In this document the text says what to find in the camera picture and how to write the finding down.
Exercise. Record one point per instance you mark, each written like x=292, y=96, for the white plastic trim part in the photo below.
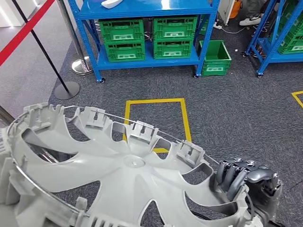
x=111, y=3

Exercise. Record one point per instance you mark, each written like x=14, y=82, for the white power strip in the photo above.
x=217, y=25

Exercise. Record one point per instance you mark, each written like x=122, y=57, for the blue metal shelf rack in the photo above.
x=146, y=7
x=284, y=58

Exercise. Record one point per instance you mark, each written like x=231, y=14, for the grey plastic wheel hubcap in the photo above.
x=132, y=175

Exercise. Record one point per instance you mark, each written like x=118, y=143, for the white table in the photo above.
x=224, y=11

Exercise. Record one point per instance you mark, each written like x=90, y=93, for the black barrier stanchion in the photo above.
x=67, y=91

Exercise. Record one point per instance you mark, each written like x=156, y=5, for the chrome barrier stanchion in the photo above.
x=81, y=66

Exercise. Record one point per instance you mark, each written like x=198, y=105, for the red barrier belt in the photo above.
x=23, y=33

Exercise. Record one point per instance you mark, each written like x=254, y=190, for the person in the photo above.
x=251, y=20

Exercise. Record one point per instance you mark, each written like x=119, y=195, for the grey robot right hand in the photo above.
x=262, y=194

